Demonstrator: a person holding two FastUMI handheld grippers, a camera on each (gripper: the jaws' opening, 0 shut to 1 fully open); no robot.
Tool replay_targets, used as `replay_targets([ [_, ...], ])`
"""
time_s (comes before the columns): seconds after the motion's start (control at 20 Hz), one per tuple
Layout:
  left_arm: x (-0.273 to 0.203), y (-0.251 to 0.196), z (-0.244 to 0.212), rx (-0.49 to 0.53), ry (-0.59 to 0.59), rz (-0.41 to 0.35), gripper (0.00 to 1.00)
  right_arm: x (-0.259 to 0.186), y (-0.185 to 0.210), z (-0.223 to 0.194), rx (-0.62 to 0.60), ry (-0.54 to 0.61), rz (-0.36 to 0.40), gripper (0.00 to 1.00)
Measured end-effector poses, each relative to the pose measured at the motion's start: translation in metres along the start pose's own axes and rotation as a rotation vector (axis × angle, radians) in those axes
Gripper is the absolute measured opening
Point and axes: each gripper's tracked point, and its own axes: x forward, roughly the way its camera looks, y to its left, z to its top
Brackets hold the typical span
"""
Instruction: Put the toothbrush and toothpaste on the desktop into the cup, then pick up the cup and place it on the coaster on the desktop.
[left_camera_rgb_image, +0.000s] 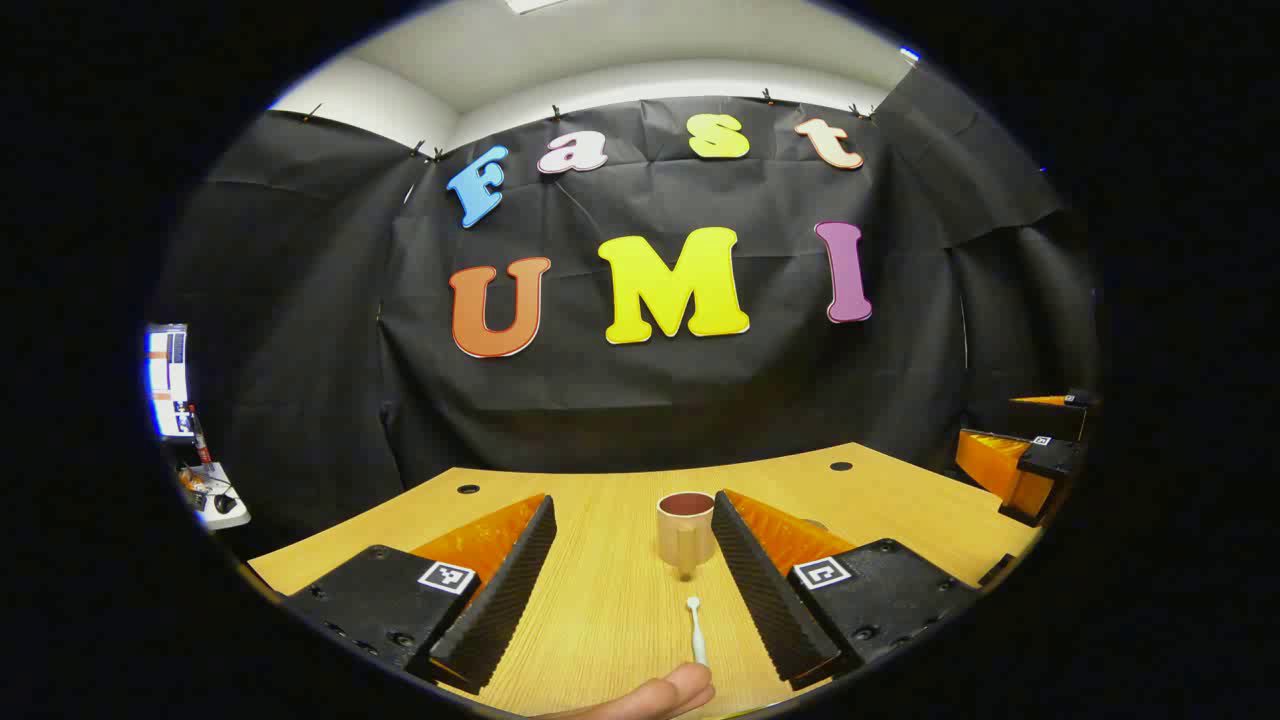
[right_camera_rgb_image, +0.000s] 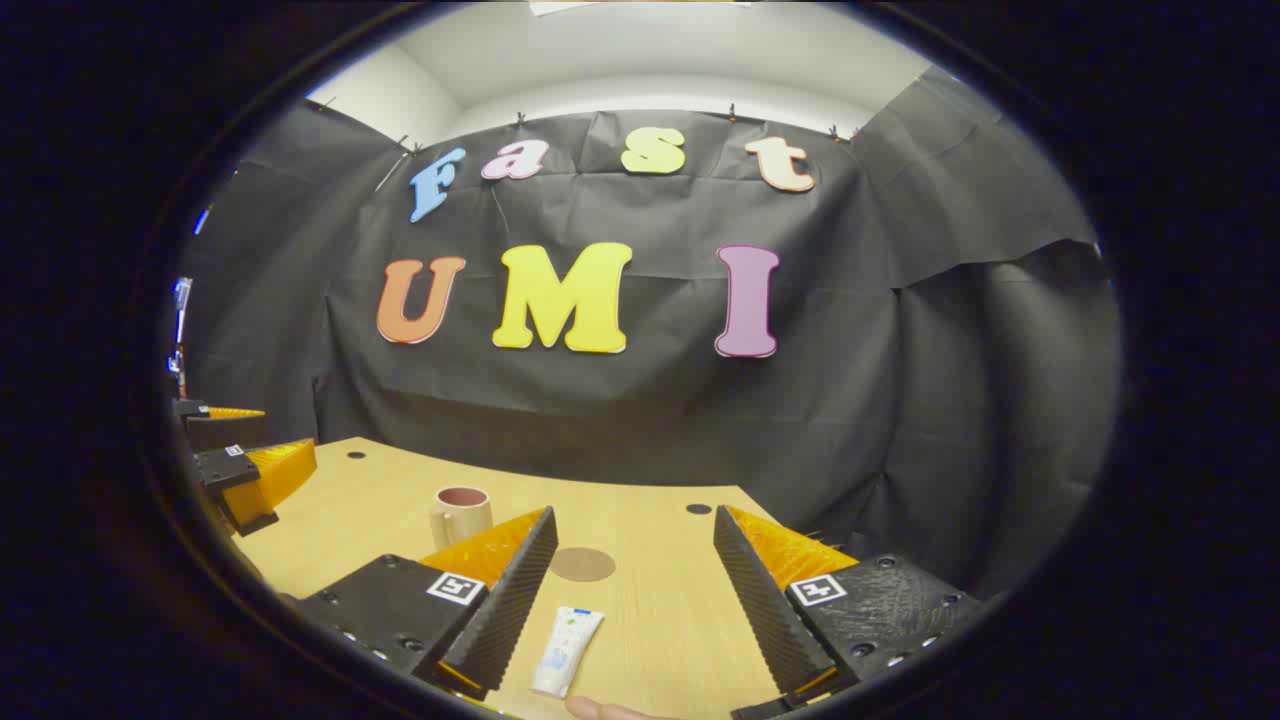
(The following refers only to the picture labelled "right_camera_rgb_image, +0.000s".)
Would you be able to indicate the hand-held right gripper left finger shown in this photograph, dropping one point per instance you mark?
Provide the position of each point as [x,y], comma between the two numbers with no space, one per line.
[505,610]

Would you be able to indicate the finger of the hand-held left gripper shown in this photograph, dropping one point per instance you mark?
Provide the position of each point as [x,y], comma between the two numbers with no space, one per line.
[270,475]
[225,430]

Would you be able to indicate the white printed board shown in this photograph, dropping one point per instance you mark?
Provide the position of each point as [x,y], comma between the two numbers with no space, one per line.
[180,330]

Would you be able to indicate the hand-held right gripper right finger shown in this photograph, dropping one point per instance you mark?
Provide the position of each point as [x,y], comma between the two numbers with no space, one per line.
[765,610]

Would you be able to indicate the wooden desktop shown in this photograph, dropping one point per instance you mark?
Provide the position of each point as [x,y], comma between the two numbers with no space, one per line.
[650,640]

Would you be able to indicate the round brown coaster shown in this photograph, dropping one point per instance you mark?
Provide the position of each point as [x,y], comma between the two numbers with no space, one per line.
[582,565]

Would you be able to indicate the black backdrop cloth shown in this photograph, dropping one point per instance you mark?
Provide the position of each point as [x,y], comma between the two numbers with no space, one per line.
[850,380]

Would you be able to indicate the white toothpaste tube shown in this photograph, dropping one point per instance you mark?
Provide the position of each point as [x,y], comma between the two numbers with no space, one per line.
[565,650]

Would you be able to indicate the beige cup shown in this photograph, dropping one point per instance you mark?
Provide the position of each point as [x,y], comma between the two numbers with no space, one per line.
[462,518]

